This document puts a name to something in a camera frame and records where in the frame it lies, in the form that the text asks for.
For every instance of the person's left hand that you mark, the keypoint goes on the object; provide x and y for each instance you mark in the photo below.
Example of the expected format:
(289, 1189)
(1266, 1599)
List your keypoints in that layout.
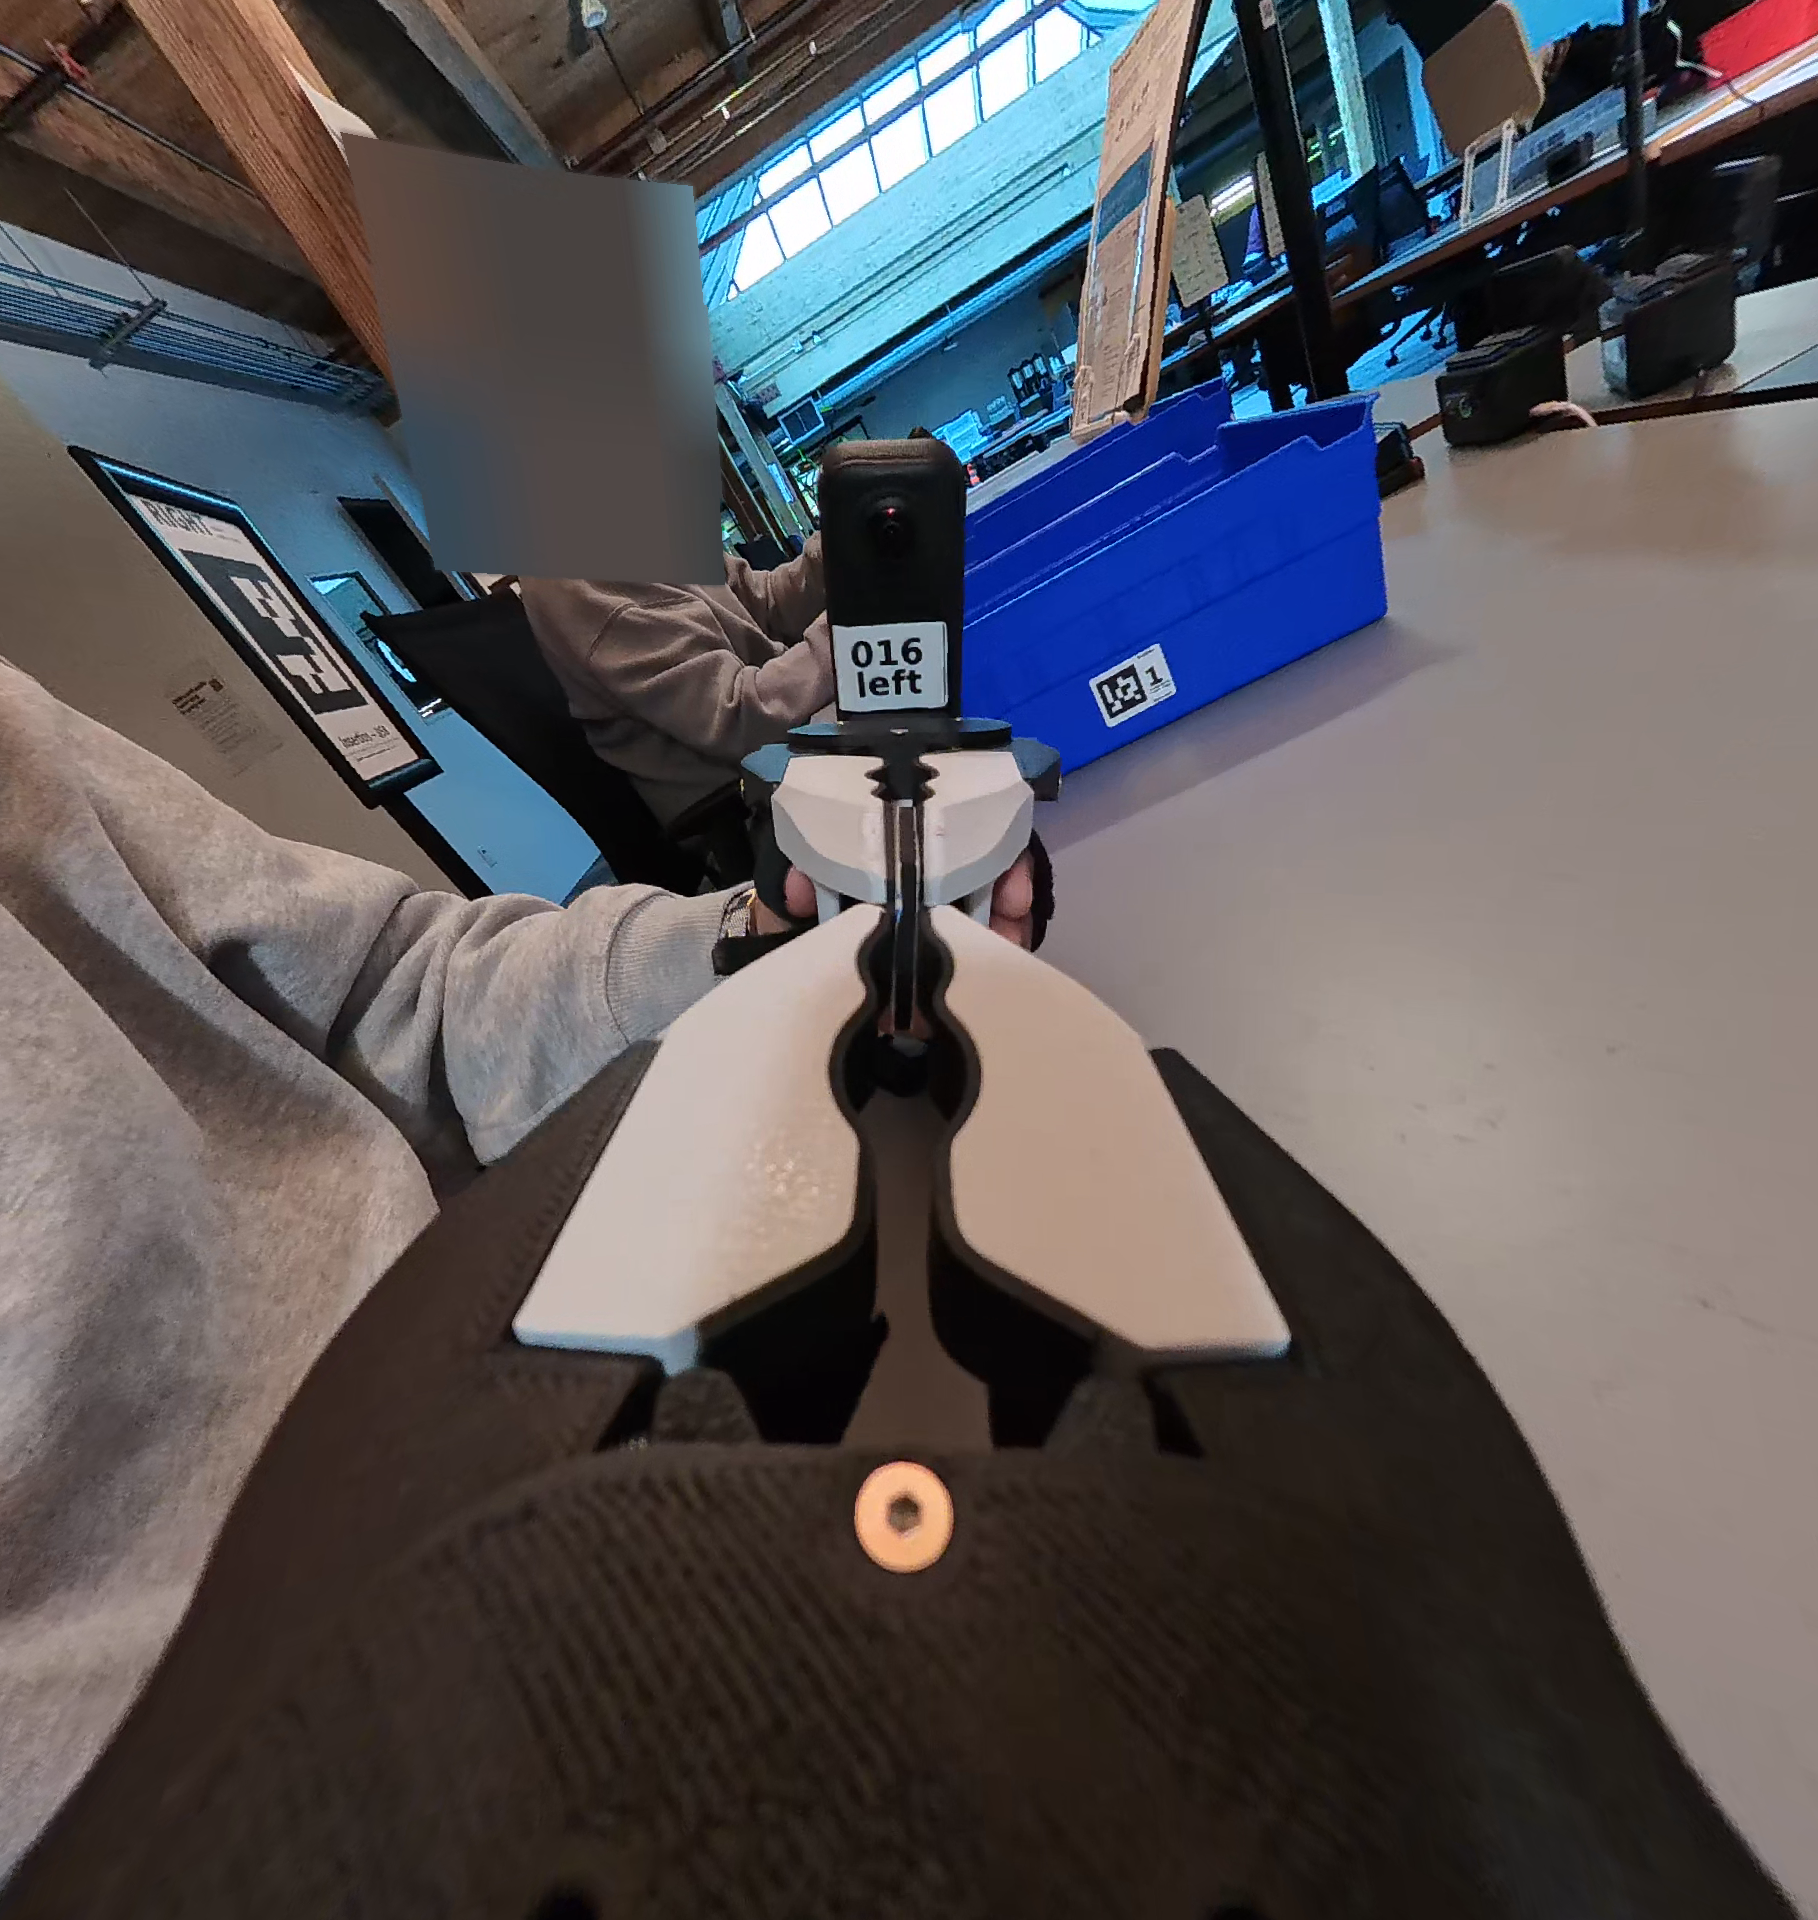
(1015, 900)

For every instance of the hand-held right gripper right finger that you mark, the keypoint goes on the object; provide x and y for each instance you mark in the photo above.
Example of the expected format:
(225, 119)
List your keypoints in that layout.
(1105, 1186)

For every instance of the wooden post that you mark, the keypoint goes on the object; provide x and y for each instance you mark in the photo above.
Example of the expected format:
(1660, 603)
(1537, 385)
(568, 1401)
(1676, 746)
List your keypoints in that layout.
(264, 134)

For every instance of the white paper notice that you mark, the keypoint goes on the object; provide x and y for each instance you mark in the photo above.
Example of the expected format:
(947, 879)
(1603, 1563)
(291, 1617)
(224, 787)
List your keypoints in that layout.
(218, 720)

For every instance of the black equipment case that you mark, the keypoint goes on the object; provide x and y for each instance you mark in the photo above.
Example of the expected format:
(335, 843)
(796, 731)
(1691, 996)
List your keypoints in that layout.
(1672, 327)
(1502, 387)

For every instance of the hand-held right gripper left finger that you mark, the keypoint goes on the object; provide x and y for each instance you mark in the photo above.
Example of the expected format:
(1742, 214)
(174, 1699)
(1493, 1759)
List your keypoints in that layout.
(715, 1171)

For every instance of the plain blue bin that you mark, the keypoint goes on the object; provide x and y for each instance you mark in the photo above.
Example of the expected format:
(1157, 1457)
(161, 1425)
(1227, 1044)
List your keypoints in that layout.
(1091, 451)

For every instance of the cardboard sign on stand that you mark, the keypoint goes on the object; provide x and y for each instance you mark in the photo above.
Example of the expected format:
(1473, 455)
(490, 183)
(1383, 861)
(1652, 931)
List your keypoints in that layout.
(1480, 68)

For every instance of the small black box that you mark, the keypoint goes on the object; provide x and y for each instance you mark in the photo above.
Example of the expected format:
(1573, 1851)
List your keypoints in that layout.
(1398, 456)

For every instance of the framed marker sign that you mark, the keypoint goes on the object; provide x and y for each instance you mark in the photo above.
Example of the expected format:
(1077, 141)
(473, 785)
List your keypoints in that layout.
(289, 645)

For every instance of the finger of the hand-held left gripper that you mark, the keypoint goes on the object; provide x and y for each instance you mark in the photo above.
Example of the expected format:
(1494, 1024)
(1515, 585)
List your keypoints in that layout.
(977, 832)
(834, 832)

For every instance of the long wooden desk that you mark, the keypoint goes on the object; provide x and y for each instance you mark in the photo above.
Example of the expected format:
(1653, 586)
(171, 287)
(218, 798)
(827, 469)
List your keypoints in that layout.
(1721, 128)

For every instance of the black office chair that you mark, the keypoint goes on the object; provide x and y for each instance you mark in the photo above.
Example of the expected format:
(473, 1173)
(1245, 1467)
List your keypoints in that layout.
(459, 705)

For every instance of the black metal pole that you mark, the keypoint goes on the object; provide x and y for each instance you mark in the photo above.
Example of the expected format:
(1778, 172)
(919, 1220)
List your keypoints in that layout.
(1293, 180)

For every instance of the cardboard sheet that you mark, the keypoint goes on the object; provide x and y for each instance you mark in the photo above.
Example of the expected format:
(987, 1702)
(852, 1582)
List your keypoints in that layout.
(1134, 224)

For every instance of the person's left forearm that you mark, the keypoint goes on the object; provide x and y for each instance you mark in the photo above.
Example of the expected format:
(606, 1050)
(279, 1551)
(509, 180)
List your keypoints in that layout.
(580, 991)

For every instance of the blue bin with printed tag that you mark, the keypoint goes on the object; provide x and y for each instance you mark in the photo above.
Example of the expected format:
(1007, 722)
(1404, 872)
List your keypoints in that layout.
(1194, 598)

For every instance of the red crate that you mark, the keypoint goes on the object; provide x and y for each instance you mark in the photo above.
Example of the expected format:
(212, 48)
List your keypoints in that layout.
(1765, 33)

